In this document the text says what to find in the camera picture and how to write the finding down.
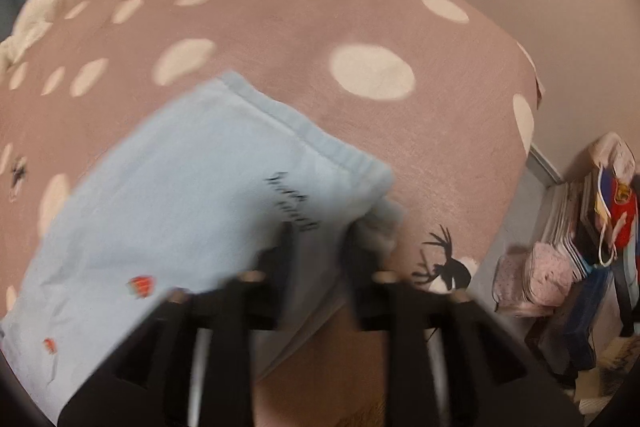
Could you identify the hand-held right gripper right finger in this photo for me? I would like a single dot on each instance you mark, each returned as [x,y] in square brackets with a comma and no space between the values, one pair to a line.
[360,267]

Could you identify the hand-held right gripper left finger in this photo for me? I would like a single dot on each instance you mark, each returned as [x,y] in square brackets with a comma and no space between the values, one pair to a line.
[277,257]

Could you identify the light blue strawberry print pants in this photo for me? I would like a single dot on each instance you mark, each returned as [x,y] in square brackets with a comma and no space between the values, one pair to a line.
[175,187]

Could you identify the pink folded cloth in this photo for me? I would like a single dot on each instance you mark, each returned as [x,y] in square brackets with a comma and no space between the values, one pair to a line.
[535,277]

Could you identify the stack of papers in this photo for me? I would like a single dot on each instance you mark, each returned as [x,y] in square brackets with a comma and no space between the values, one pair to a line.
[570,222]

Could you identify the blue hanging clothes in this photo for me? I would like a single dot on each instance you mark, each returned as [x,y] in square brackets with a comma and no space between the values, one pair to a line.
[585,317]

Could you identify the red and blue bag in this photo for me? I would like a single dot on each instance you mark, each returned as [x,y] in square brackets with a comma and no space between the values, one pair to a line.
[622,207]

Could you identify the white goose plush toy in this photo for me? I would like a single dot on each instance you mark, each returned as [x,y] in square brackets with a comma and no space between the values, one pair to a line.
[45,2]

